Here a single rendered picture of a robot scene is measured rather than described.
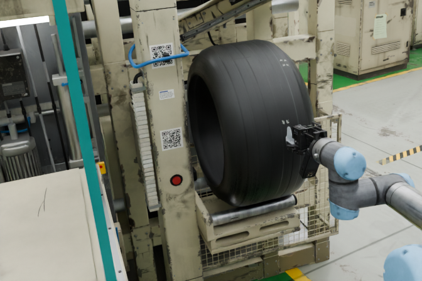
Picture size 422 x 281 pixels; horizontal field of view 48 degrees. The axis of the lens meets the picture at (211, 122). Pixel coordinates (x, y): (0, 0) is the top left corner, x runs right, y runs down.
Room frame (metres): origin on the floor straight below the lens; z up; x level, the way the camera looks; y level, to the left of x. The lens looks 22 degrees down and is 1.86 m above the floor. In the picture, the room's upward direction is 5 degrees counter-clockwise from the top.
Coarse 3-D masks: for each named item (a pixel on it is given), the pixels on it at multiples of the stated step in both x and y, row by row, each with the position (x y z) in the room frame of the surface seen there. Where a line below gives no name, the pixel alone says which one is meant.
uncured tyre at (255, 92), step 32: (192, 64) 1.72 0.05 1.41; (224, 64) 1.51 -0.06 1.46; (256, 64) 1.51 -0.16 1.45; (192, 96) 1.79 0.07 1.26; (224, 96) 1.43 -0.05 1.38; (256, 96) 1.41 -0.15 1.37; (288, 96) 1.43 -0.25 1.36; (192, 128) 1.79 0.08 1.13; (224, 128) 1.40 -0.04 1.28; (256, 128) 1.36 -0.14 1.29; (224, 160) 1.40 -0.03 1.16; (256, 160) 1.34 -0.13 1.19; (288, 160) 1.37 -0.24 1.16; (224, 192) 1.45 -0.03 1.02; (256, 192) 1.38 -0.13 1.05; (288, 192) 1.45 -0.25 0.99
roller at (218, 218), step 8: (272, 200) 1.52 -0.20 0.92; (280, 200) 1.52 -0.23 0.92; (288, 200) 1.53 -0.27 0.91; (296, 200) 1.53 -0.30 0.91; (232, 208) 1.49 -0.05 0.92; (240, 208) 1.48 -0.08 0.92; (248, 208) 1.49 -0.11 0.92; (256, 208) 1.49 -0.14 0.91; (264, 208) 1.49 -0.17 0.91; (272, 208) 1.50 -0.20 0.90; (280, 208) 1.51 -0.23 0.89; (216, 216) 1.45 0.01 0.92; (224, 216) 1.45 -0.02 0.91; (232, 216) 1.46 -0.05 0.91; (240, 216) 1.47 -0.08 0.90; (248, 216) 1.48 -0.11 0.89; (216, 224) 1.44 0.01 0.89
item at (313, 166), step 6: (306, 150) 1.21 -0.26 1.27; (306, 156) 1.21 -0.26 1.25; (306, 162) 1.21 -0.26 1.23; (312, 162) 1.21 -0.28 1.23; (300, 168) 1.24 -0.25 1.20; (306, 168) 1.21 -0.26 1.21; (312, 168) 1.22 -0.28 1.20; (300, 174) 1.24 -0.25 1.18; (306, 174) 1.22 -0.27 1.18; (312, 174) 1.23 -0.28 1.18
